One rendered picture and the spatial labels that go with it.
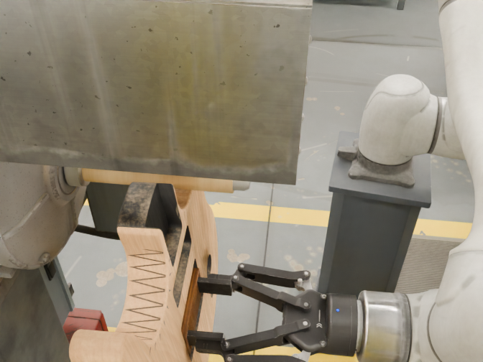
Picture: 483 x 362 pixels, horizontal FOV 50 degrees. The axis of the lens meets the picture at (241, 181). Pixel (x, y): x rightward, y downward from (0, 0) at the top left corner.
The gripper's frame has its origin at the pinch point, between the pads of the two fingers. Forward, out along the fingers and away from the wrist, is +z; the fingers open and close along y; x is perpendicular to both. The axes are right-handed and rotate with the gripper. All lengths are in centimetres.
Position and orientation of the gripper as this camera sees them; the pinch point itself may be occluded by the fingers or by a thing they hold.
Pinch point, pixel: (197, 310)
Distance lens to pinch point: 69.1
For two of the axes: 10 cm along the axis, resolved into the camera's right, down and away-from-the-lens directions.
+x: -0.3, -6.5, -7.6
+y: 1.2, -7.6, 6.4
